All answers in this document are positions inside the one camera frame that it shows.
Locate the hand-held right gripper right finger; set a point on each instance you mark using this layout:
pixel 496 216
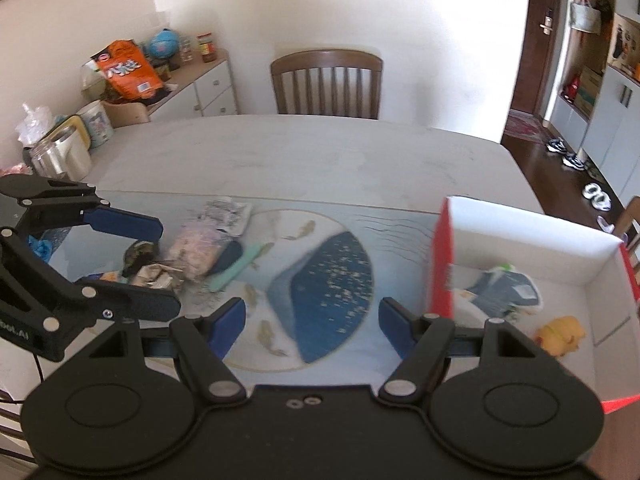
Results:
pixel 395 322

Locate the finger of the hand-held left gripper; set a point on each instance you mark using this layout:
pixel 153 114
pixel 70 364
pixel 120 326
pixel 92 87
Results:
pixel 135 305
pixel 125 225

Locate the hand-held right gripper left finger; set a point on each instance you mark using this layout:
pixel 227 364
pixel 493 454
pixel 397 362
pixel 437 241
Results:
pixel 230 320

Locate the silver foil wrapper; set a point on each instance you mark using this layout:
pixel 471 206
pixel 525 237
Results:
pixel 157 276

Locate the mint green stick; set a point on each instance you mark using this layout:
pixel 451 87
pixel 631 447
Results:
pixel 235 272

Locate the dark cloth bundle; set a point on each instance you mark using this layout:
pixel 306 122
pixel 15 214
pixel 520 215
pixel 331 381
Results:
pixel 227 259

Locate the white printed packet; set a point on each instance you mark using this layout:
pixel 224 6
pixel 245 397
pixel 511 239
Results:
pixel 227 214

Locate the white and grey pouch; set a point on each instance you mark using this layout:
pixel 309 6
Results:
pixel 500 290

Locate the red cardboard box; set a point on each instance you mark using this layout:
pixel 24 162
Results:
pixel 525 245

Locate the yellow duck toy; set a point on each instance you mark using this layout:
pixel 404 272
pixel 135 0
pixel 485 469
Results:
pixel 560 335

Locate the white marble desktop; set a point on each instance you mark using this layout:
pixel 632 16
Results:
pixel 300 160

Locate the blue printed table mat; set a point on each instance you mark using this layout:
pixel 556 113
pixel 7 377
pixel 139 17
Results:
pixel 325 285

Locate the blue crumpled wrapper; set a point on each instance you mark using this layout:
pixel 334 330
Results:
pixel 42 249

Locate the patterned cup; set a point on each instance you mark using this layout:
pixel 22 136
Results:
pixel 97 125

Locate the clear plastic bag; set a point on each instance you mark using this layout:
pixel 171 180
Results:
pixel 32 120

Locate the glass bowl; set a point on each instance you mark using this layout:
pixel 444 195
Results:
pixel 92 79

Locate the orange snack bag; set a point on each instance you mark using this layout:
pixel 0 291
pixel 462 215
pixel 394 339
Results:
pixel 127 72

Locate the white sideboard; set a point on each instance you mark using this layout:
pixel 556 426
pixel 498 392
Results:
pixel 210 90

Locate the blue globe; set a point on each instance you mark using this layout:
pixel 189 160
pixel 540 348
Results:
pixel 164 49

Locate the clear jar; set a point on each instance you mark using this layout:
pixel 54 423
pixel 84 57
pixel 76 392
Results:
pixel 186 50

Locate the red-lidded jar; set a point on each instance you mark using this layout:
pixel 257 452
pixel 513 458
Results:
pixel 206 47

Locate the patterned door rug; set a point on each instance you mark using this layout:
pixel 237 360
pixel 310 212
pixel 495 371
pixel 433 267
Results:
pixel 522 126

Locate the white slipper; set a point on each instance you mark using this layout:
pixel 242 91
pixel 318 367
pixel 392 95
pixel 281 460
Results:
pixel 592 191
pixel 602 204

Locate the dark sneaker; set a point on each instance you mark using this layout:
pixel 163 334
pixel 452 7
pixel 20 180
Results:
pixel 557 146
pixel 575 161

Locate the dark wooden chair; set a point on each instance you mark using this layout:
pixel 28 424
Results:
pixel 631 220
pixel 327 82

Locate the dark brown door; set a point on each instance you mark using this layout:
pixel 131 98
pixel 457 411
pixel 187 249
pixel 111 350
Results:
pixel 537 70

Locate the small red object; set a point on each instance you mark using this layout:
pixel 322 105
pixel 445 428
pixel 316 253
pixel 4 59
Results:
pixel 572 87

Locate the grey two-door cabinet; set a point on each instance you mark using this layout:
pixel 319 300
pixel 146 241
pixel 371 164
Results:
pixel 617 125

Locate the brown cardboard carton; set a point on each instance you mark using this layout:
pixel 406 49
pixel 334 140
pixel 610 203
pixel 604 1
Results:
pixel 590 89

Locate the hanging grey tote bag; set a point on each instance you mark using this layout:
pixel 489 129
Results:
pixel 586 16

